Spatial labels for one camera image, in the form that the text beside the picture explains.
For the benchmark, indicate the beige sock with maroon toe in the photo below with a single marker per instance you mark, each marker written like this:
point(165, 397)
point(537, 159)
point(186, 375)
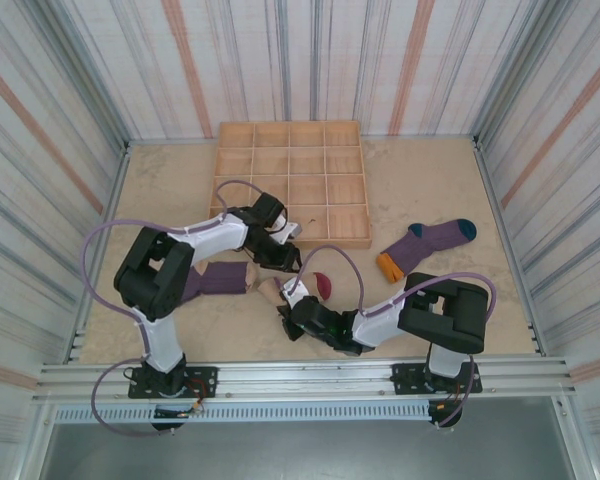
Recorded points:
point(322, 285)

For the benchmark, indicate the purple sock with beige toe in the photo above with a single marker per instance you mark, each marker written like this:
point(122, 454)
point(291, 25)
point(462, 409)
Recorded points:
point(220, 280)

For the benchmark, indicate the purple sock with orange cuff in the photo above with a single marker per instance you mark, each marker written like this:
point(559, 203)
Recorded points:
point(430, 245)

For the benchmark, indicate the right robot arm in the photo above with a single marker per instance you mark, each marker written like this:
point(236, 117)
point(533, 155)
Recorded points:
point(445, 315)

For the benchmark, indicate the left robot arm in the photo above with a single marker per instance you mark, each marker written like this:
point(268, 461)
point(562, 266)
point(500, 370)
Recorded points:
point(155, 280)

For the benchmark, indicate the wooden divided tray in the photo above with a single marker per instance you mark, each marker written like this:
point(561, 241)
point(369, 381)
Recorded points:
point(340, 165)

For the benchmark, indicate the grey metal sheet panel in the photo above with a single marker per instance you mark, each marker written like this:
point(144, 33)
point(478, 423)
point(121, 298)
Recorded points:
point(300, 455)

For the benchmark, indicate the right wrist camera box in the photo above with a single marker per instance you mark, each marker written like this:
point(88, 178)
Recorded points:
point(295, 290)

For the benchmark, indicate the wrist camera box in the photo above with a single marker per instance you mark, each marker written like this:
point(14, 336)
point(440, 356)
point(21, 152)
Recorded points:
point(295, 290)
point(287, 231)

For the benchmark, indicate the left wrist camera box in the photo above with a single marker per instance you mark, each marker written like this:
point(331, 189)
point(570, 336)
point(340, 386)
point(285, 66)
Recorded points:
point(287, 231)

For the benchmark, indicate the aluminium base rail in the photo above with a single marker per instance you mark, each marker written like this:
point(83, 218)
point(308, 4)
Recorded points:
point(305, 380)

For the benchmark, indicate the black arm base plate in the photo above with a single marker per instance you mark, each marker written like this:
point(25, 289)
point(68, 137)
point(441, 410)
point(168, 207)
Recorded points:
point(405, 375)
point(205, 377)

